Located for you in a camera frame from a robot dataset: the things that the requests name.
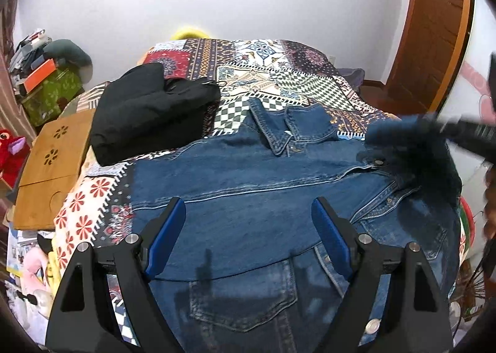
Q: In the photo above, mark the yellow pillow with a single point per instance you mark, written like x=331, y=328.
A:
x=190, y=33

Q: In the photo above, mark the purple cloth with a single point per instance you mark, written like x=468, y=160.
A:
x=350, y=80

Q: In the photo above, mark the black folded jacket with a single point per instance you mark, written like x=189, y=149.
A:
x=151, y=112

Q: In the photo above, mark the green patterned bag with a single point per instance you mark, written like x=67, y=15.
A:
x=50, y=97

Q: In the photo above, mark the bamboo lap desk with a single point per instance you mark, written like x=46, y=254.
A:
x=50, y=159

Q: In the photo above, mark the pink cartoon wall sticker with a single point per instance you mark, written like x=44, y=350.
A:
x=474, y=83

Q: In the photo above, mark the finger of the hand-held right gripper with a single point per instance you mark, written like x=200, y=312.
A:
x=467, y=134

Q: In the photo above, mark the blue denim jacket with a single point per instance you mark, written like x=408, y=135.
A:
x=248, y=202

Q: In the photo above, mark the pink plush toy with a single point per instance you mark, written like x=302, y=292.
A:
x=38, y=271

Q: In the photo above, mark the orange box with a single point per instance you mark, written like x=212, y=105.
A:
x=37, y=76

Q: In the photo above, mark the grey neck pillow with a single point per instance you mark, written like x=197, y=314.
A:
x=71, y=52

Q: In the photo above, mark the pile of books and papers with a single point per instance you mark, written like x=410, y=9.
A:
x=27, y=47

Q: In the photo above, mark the patchwork printed bed cover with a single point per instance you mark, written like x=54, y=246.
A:
x=271, y=70

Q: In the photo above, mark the red plush toy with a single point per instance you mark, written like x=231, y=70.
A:
x=11, y=155

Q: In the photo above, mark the brown wooden door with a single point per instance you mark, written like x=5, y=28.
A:
x=430, y=27

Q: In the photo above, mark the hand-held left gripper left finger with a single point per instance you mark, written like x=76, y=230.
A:
x=167, y=236

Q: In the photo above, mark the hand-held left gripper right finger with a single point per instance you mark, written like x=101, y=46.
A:
x=330, y=236

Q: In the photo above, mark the brown patterned curtain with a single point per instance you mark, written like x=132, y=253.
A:
x=9, y=66

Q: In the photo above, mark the red green striped basket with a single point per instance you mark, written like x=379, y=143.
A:
x=469, y=229

